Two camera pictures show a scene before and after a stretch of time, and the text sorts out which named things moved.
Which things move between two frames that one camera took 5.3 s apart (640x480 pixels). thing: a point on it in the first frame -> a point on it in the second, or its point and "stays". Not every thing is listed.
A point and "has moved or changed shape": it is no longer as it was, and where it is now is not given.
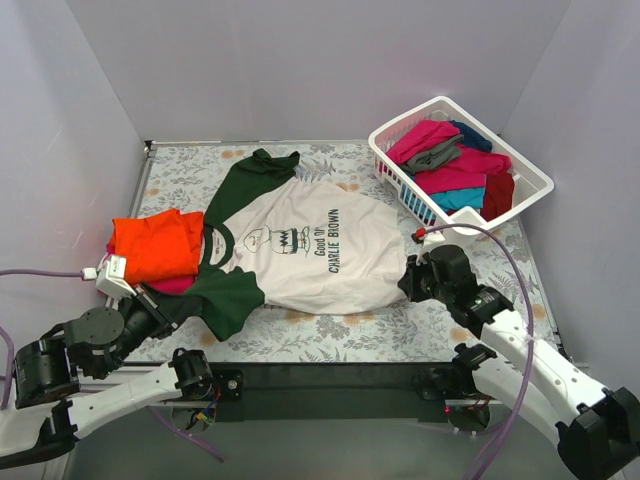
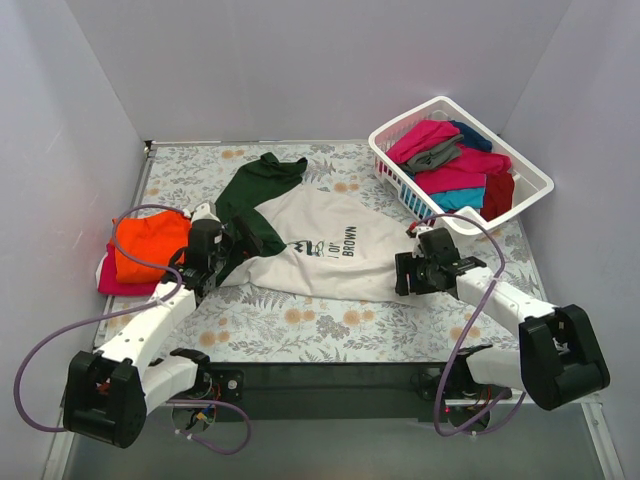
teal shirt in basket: [461, 198] stays
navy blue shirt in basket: [472, 138] stays
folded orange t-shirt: [164, 246] stays
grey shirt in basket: [443, 153] stays
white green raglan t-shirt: [274, 240] has moved or changed shape
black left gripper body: [157, 306] -> [240, 235]
